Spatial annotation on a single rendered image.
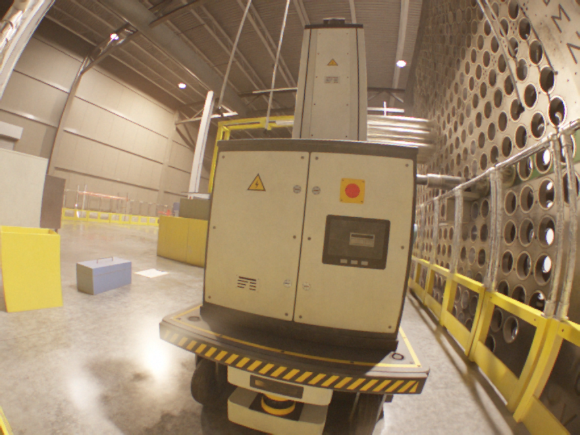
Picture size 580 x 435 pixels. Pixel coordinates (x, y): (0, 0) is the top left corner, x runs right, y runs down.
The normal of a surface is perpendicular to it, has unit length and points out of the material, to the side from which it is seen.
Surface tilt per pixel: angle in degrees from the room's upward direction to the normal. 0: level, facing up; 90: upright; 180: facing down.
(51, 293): 90
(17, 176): 90
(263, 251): 90
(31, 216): 90
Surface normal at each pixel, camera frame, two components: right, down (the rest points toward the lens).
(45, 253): 0.94, 0.08
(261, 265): -0.23, -0.07
